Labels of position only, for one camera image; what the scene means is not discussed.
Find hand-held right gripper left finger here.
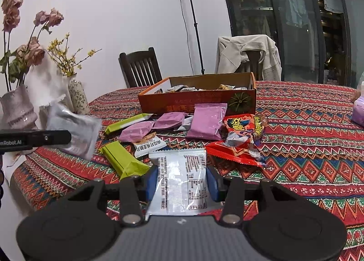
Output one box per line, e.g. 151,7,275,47
61,165,159,227

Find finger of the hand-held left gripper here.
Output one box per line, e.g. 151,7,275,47
28,130,72,148

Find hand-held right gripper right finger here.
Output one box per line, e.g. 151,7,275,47
206,165,304,227

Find silver snack packet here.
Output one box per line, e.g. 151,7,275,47
45,99,102,160

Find white snack packet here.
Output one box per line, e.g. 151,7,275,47
145,148,222,217

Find pile of assorted snack packets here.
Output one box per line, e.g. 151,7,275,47
99,103,268,179

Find orange cardboard box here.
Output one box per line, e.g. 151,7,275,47
138,72,257,116

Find heap of mixed snack packets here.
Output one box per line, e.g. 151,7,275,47
166,84,248,92

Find large pink ceramic vase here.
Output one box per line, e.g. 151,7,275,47
0,84,39,131

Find small floral ceramic vase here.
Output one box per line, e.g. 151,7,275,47
68,74,91,115

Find yellow blossom branches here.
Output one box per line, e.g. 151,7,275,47
47,33,102,78

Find dried pink rose bouquet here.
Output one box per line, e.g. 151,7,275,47
0,0,65,92

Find dark wooden chair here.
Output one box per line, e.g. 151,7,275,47
119,47,163,89
242,50,265,81

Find beige jacket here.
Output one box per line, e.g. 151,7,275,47
215,34,282,82

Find purple tissue pack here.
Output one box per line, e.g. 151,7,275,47
350,97,364,128

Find studio light on stand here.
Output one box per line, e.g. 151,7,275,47
170,0,206,76

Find dark sliding glass doors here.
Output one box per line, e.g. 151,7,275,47
217,0,364,85

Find black power cable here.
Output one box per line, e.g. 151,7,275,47
173,0,195,75

